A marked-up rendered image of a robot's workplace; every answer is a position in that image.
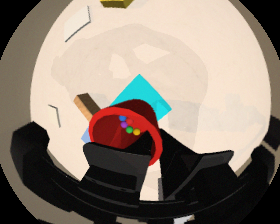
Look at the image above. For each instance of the red cup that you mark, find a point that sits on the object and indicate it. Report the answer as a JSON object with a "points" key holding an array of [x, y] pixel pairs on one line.
{"points": [[105, 126]]}

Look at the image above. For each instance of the wooden bar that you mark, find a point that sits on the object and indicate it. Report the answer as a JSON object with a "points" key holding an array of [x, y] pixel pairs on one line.
{"points": [[87, 106]]}

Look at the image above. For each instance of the yellow rectangular block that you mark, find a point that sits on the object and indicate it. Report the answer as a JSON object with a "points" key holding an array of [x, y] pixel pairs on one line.
{"points": [[116, 3]]}

